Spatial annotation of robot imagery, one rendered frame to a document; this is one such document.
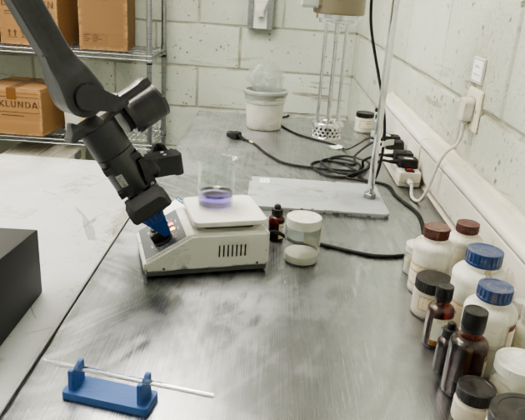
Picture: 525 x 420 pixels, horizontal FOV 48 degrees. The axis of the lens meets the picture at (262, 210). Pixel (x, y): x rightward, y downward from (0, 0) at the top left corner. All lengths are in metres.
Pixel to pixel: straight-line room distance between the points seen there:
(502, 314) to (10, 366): 0.58
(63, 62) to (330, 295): 0.50
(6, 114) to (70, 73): 2.38
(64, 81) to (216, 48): 2.50
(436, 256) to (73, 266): 0.56
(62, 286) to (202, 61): 2.50
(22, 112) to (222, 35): 1.09
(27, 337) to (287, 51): 2.66
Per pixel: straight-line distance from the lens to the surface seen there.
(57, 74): 0.83
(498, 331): 0.77
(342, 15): 1.21
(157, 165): 0.89
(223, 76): 3.32
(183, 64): 3.34
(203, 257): 0.94
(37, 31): 0.83
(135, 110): 0.88
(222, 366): 0.75
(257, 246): 0.95
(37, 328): 0.84
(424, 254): 0.93
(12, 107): 3.18
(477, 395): 0.70
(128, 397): 0.69
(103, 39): 3.04
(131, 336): 0.80
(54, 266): 1.00
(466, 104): 1.29
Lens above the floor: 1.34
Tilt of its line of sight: 21 degrees down
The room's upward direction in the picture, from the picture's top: 4 degrees clockwise
